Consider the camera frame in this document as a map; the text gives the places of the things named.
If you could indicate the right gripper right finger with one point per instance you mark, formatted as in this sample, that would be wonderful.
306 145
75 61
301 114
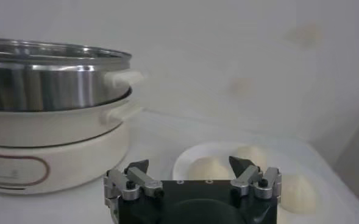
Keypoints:
249 178

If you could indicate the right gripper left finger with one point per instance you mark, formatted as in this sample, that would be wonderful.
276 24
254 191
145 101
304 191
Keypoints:
142 179

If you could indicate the white steamed baozi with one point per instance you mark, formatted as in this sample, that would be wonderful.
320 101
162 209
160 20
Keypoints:
258 152
208 169
299 194

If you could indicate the stainless steel steamer basket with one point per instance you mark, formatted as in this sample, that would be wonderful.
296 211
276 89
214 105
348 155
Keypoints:
45 88

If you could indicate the white round plate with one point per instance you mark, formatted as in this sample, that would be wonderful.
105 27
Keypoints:
182 161

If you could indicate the cream electric cooker base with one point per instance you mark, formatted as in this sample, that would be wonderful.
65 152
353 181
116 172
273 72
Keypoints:
60 152

